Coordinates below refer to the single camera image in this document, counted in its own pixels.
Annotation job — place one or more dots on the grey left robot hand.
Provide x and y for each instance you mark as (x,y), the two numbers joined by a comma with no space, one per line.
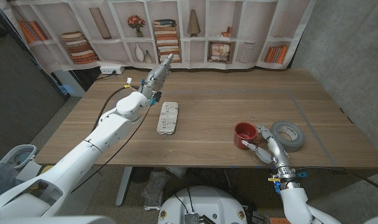
(158,77)

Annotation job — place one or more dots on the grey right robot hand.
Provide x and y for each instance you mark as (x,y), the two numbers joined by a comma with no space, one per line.
(279,155)

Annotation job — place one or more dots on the red speckled mug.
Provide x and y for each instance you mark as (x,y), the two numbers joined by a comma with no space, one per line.
(243,135)

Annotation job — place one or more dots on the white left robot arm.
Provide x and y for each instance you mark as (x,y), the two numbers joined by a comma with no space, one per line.
(92,146)

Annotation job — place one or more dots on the folded patterned white cloth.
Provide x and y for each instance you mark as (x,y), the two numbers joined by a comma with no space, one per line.
(168,118)

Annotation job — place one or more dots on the printed bookshelf backdrop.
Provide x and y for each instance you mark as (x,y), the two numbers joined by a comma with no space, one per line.
(182,53)

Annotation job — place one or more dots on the white power strip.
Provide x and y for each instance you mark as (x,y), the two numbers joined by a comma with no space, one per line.
(112,69)

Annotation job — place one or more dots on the orange block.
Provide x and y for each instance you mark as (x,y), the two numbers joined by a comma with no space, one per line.
(282,221)

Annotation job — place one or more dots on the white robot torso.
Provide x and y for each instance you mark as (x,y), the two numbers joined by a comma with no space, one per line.
(204,205)

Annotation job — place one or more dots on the white box with blue light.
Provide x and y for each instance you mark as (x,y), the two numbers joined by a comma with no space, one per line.
(67,84)

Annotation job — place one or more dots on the clear plastic bag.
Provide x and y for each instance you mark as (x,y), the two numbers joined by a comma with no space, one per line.
(154,189)

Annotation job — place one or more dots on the yellow black-rimmed pad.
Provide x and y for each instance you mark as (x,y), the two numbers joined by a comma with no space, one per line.
(47,168)

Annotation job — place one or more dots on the white round plastic base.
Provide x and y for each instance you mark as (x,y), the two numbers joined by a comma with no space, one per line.
(11,152)

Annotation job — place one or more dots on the person's blue jeans leg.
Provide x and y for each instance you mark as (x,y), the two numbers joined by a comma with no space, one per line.
(2,180)

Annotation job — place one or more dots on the grey duct tape roll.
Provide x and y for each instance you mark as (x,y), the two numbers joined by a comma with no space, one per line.
(296,141)

